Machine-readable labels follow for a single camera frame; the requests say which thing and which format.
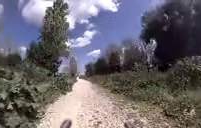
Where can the row of trees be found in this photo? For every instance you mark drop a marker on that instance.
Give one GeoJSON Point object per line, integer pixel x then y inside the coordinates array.
{"type": "Point", "coordinates": [114, 61]}

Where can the slim distant tree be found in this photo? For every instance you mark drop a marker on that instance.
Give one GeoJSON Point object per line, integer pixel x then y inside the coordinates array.
{"type": "Point", "coordinates": [73, 66]}

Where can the pale gravel path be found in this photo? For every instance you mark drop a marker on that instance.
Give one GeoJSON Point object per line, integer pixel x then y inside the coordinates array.
{"type": "Point", "coordinates": [83, 105]}

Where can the tall green poplar tree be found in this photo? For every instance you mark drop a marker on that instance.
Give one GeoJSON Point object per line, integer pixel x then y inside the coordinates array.
{"type": "Point", "coordinates": [53, 36]}

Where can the green undergrowth verge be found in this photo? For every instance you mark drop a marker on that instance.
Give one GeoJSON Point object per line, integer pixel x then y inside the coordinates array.
{"type": "Point", "coordinates": [14, 93]}
{"type": "Point", "coordinates": [161, 90]}

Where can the robot's own part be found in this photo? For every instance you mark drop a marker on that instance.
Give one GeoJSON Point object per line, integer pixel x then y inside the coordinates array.
{"type": "Point", "coordinates": [66, 124]}
{"type": "Point", "coordinates": [128, 125]}

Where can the large dark tree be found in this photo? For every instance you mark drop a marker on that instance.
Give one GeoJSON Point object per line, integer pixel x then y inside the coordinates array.
{"type": "Point", "coordinates": [178, 30]}

